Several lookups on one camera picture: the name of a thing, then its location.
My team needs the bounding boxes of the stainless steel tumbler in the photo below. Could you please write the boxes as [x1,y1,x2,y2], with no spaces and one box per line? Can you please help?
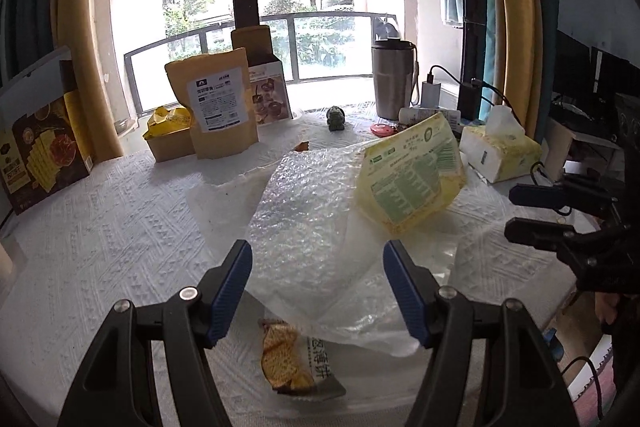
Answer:
[371,39,418,121]

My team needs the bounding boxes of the yellow curtain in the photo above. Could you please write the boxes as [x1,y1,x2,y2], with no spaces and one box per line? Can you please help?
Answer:
[50,0,127,160]
[479,0,545,142]

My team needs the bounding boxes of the small kraft paper box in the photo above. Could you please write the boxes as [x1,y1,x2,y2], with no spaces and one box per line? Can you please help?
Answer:
[146,126,196,164]

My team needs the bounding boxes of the black power bank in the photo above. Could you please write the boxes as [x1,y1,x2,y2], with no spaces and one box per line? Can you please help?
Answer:
[459,82,482,120]

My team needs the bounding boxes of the teal hanging cloth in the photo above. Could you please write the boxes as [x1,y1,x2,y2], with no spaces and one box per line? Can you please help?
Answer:
[440,0,464,26]

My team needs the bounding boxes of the kraft pouch with white label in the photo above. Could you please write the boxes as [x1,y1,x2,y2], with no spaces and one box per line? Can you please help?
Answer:
[165,48,260,160]

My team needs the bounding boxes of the biscuit snack wrapper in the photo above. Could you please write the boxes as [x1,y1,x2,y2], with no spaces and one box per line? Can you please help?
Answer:
[257,317,348,401]

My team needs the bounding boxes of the balcony railing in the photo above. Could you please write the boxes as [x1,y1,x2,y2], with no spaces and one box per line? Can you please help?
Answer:
[123,12,397,116]

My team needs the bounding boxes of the yellow green printed packaging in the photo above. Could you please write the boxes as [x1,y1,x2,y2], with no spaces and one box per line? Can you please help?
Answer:
[355,112,468,237]

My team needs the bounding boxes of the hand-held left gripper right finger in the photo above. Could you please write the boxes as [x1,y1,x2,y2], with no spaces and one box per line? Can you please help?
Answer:
[382,238,588,427]

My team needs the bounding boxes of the dark cracker box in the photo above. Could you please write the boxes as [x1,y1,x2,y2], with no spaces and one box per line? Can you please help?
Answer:
[0,46,96,215]

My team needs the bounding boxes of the black perforated box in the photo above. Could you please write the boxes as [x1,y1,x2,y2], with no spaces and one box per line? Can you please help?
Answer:
[614,93,640,150]

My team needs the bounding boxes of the yellow snack packet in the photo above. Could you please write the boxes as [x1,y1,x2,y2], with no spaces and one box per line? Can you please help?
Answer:
[143,106,192,140]

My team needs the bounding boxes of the black charger cable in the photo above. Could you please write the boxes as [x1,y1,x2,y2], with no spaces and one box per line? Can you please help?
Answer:
[428,65,463,86]

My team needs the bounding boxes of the white textured tablecloth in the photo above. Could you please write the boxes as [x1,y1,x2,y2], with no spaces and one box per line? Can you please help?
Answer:
[0,102,581,419]

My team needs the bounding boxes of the green turtle figurine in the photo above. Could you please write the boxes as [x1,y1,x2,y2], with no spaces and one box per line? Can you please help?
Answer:
[326,106,349,132]

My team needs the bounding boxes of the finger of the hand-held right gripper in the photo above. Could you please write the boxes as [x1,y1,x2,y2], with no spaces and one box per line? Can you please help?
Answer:
[504,217,627,259]
[509,173,616,214]

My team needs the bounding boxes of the white charger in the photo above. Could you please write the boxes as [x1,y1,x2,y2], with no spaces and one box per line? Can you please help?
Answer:
[421,81,442,109]

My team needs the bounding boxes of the brown carton with food picture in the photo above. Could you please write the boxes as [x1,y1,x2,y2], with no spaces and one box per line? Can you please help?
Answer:
[231,25,293,126]

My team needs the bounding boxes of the clear bubble wrap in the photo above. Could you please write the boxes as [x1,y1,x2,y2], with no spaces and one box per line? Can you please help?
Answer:
[249,146,472,354]

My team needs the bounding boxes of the person's right hand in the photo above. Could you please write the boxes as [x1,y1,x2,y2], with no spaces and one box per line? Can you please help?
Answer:
[596,291,627,334]

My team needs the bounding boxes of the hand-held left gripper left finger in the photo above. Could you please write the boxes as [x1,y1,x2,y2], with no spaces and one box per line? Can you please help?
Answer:
[57,239,253,427]

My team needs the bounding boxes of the yellow white tissue box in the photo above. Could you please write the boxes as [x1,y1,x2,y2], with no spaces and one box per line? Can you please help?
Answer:
[459,106,544,184]

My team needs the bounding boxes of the clear plastic bag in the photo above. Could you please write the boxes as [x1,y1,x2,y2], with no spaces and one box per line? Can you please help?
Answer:
[186,167,551,419]

